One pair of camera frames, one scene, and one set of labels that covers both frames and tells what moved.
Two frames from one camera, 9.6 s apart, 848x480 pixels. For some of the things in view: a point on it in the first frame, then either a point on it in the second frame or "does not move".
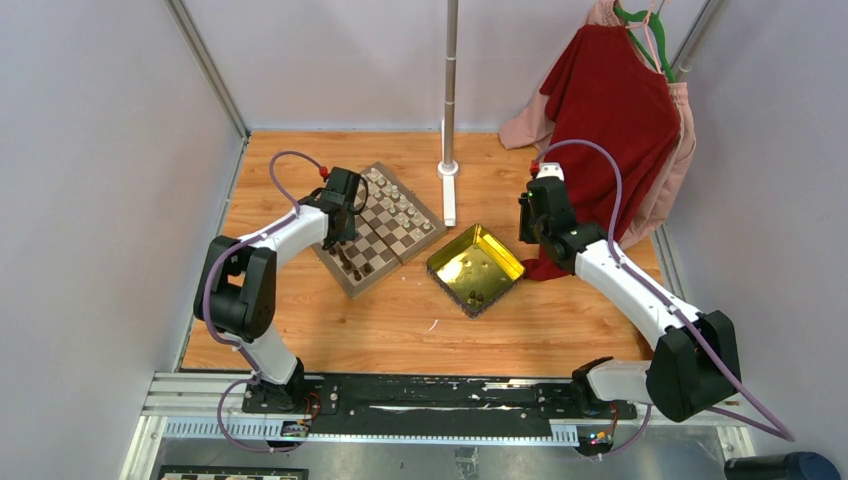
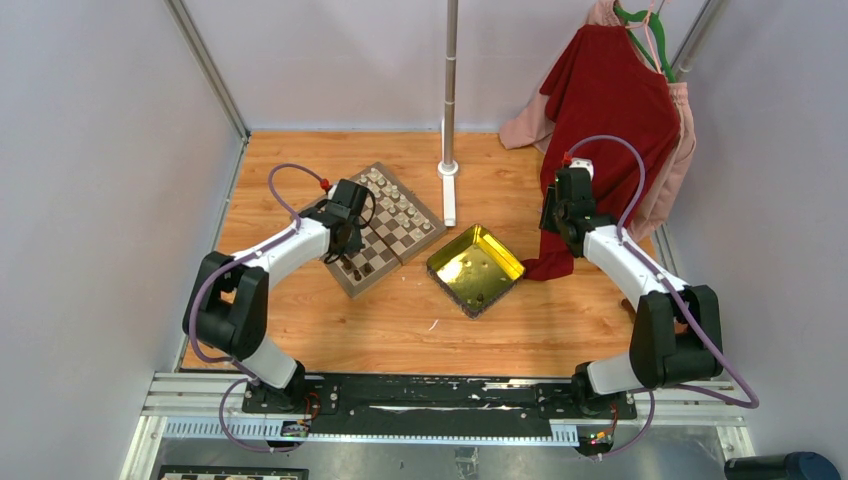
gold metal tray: (475, 270) does not move
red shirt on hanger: (604, 90) does not move
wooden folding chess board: (391, 230) does not move
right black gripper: (526, 234) to (548, 221)
